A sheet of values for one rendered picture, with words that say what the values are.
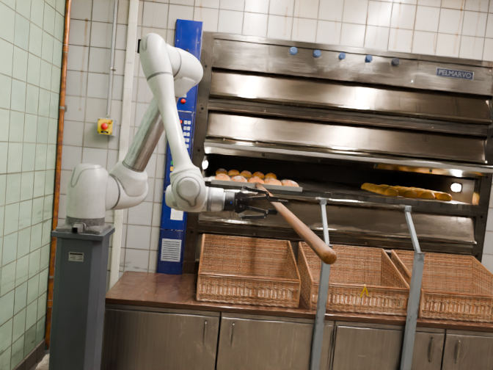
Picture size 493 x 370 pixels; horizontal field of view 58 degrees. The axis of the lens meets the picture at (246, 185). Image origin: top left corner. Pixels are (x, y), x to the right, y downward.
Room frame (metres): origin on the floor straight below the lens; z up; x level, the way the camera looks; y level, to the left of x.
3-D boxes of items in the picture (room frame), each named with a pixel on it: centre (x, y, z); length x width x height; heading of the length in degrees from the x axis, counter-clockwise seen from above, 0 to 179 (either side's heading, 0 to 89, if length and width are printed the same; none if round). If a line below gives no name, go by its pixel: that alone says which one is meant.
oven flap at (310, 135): (2.82, -0.61, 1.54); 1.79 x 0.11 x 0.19; 93
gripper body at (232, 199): (1.62, 0.03, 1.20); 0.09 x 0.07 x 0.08; 94
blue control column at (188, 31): (3.70, 0.48, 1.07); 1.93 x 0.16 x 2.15; 3
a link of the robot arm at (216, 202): (1.62, 0.11, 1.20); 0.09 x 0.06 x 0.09; 4
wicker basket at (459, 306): (2.59, -1.25, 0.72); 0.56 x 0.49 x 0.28; 94
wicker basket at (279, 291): (2.53, -0.05, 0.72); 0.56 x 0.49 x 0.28; 94
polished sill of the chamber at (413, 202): (2.85, -0.61, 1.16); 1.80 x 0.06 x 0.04; 93
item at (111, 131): (2.71, 0.88, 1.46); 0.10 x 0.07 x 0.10; 93
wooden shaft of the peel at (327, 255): (1.69, -0.12, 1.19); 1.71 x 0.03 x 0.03; 4
